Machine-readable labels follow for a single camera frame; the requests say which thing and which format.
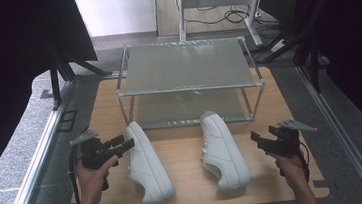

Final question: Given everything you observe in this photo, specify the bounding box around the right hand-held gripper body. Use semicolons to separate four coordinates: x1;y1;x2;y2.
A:
263;116;320;159

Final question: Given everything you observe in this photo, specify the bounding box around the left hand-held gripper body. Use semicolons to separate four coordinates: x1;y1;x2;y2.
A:
67;126;124;173

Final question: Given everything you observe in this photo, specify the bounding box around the person's right hand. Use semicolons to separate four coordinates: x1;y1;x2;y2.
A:
266;148;308;192

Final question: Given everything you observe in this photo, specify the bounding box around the person's left hand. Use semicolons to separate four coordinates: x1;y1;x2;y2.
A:
74;153;123;204

